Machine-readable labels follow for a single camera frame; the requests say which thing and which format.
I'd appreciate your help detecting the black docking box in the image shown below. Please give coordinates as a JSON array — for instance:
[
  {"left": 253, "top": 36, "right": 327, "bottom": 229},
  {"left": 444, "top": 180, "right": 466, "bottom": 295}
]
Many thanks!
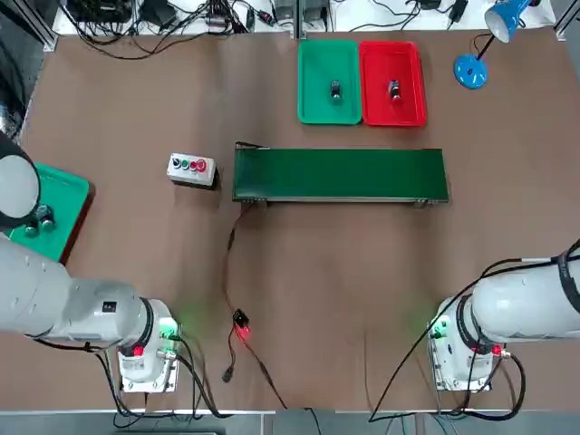
[{"left": 67, "top": 0, "right": 133, "bottom": 23}]

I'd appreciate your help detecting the long green plastic tray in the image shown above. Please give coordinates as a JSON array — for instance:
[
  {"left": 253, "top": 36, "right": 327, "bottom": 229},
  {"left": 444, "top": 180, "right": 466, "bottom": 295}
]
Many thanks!
[{"left": 296, "top": 39, "right": 363, "bottom": 126}]

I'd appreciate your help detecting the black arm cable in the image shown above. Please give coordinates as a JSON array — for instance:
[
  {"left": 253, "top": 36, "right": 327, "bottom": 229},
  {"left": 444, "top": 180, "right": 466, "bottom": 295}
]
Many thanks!
[
  {"left": 26, "top": 334, "right": 235, "bottom": 422},
  {"left": 369, "top": 256, "right": 580, "bottom": 422}
]

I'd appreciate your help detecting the small green plastic tray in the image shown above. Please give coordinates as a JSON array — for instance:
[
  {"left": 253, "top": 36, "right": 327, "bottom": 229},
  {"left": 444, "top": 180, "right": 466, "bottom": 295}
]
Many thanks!
[{"left": 7, "top": 162, "right": 97, "bottom": 267}]

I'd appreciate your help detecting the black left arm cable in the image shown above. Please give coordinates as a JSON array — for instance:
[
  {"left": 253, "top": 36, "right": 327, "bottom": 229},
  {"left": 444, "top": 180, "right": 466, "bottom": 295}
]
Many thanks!
[{"left": 26, "top": 334, "right": 235, "bottom": 422}]

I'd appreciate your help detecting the green belt conveyor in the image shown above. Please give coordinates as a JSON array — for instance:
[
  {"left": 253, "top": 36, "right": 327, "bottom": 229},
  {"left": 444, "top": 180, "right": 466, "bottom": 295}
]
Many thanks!
[{"left": 231, "top": 140, "right": 451, "bottom": 210}]

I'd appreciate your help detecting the aluminium frame post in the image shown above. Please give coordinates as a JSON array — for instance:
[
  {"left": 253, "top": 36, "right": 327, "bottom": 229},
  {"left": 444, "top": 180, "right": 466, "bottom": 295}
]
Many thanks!
[{"left": 293, "top": 0, "right": 308, "bottom": 40}]

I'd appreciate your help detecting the long red plastic tray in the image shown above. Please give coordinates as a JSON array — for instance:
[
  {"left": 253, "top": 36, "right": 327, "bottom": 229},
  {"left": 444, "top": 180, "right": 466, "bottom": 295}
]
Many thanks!
[{"left": 359, "top": 40, "right": 429, "bottom": 128}]

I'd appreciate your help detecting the red and black conveyor wire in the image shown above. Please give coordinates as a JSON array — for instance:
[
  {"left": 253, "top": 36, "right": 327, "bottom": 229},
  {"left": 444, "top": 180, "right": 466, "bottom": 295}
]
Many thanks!
[{"left": 221, "top": 201, "right": 291, "bottom": 409}]

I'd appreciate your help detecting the aluminium corner post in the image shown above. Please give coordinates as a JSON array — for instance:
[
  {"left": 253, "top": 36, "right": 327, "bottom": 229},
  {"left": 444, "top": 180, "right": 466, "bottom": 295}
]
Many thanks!
[{"left": 31, "top": 0, "right": 60, "bottom": 52}]

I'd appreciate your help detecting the blue desk lamp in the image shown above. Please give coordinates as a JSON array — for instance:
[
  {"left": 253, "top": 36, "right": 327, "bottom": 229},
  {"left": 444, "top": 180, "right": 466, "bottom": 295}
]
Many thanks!
[{"left": 453, "top": 0, "right": 535, "bottom": 91}]

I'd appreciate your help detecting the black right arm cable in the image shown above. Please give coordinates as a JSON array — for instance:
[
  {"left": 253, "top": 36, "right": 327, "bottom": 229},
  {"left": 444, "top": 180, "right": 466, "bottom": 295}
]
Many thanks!
[{"left": 369, "top": 256, "right": 580, "bottom": 422}]

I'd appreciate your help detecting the grey push-button control box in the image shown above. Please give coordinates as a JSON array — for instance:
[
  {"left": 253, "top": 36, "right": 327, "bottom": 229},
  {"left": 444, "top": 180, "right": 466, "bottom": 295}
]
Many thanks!
[{"left": 166, "top": 152, "right": 219, "bottom": 189}]

